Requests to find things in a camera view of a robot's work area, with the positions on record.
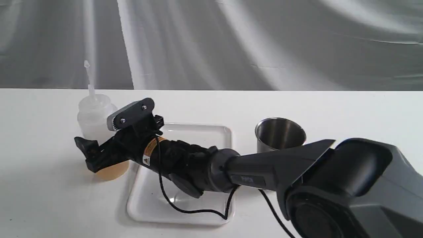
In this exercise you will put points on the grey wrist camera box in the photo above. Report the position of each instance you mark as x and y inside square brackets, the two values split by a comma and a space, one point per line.
[130, 114]

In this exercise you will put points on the white rectangular plastic tray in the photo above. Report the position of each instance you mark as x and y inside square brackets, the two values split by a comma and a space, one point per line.
[146, 202]

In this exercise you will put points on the stainless steel cup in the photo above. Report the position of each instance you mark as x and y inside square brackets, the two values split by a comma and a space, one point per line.
[275, 133]

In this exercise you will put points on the clear plastic squeeze bottle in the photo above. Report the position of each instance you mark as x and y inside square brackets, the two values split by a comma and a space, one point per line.
[93, 112]

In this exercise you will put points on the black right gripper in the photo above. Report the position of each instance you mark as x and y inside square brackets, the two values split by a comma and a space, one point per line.
[139, 143]

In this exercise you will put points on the grey fabric backdrop curtain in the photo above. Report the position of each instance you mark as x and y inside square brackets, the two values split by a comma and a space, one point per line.
[363, 45]

